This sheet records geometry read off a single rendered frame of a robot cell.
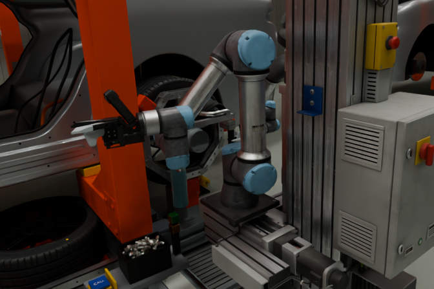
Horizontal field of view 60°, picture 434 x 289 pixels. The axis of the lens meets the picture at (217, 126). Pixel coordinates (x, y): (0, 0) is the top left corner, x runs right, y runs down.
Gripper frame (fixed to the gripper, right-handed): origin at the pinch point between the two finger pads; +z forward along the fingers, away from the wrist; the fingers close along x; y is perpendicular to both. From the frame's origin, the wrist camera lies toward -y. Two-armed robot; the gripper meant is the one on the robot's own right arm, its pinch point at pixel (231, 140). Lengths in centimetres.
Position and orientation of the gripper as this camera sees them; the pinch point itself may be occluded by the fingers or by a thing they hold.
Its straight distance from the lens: 213.7
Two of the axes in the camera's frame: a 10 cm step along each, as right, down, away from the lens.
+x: 5.8, 2.0, -7.9
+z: -8.1, 2.1, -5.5
